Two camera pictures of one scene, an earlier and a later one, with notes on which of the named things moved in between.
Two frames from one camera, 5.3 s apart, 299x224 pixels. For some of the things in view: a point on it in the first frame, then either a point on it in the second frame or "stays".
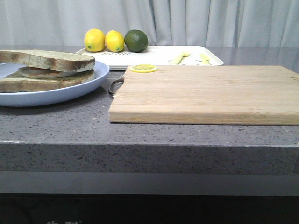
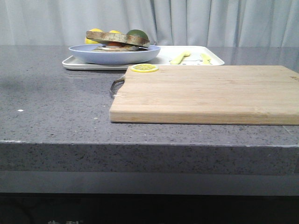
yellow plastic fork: (178, 59) stays
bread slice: (18, 81) -> (119, 48)
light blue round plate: (34, 98) -> (86, 53)
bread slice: (49, 59) -> (117, 37)
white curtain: (165, 23) stays
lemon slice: (144, 68) stays
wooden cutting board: (232, 94) stays
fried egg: (40, 72) -> (115, 45)
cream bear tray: (183, 55) stays
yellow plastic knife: (205, 59) stays
